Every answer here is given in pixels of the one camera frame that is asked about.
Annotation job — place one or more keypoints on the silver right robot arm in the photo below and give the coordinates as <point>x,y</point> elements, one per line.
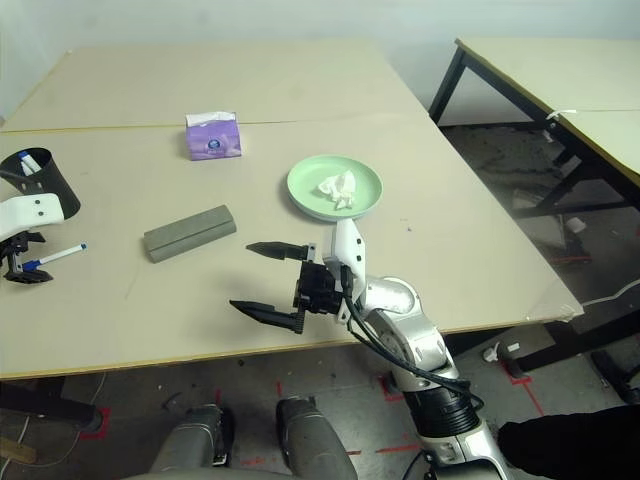
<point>410,325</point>

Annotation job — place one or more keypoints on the grey left robot leg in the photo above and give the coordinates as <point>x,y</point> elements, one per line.
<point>195,435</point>

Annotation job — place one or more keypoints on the brown wooden block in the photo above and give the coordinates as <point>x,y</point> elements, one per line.
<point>17,452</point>

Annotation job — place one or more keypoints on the blue marker with eraser cap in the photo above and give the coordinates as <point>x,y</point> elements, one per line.
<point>60,254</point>

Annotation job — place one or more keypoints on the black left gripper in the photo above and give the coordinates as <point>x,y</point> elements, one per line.
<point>11,247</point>

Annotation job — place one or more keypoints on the grey glasses case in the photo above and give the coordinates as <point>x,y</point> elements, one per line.
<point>190,232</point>

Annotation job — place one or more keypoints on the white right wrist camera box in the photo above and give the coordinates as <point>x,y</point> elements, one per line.
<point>350,250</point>

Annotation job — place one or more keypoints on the small white round container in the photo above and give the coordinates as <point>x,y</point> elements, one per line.
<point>575,224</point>

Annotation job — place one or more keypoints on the tapered black cup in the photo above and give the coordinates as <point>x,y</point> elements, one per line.
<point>55,180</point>

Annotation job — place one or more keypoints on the grey right robot leg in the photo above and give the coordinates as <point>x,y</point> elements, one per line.
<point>312,440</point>

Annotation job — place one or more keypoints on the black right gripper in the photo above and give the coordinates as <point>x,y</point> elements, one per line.
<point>317,290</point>

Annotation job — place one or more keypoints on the grey robot torso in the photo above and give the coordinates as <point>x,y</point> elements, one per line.
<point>210,475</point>

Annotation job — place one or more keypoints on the white tissue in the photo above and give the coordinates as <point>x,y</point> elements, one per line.
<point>337,190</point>

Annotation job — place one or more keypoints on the blue marker with round cap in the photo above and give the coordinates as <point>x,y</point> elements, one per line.
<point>30,162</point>

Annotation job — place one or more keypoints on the bystander black trouser leg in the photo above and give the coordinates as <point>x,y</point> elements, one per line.
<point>575,445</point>

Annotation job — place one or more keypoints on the grey robot leg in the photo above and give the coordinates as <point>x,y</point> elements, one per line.
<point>312,440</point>
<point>195,435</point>

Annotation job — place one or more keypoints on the green plate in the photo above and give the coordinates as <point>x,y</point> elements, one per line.
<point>305,182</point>

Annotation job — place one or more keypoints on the beige side table black frame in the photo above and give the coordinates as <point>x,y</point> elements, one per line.
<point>540,80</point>

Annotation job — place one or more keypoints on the small white floor scrap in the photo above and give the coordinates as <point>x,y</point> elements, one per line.
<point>491,352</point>

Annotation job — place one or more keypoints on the purple tissue pack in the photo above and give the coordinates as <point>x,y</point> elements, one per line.
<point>215,140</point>

